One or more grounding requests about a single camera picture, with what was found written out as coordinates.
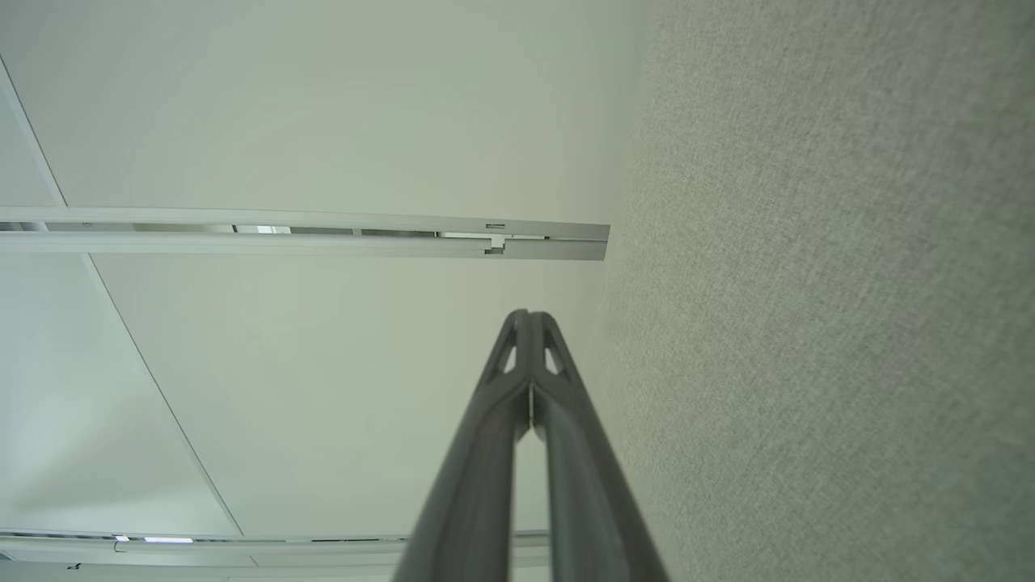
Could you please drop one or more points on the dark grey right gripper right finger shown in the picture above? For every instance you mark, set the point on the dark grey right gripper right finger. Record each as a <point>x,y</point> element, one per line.
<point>590,501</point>

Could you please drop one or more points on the aluminium ceiling rail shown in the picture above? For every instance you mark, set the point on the aluminium ceiling rail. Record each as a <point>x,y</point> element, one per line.
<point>323,554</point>

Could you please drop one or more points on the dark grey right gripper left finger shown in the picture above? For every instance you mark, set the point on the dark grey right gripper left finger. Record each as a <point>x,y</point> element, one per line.
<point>469,485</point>

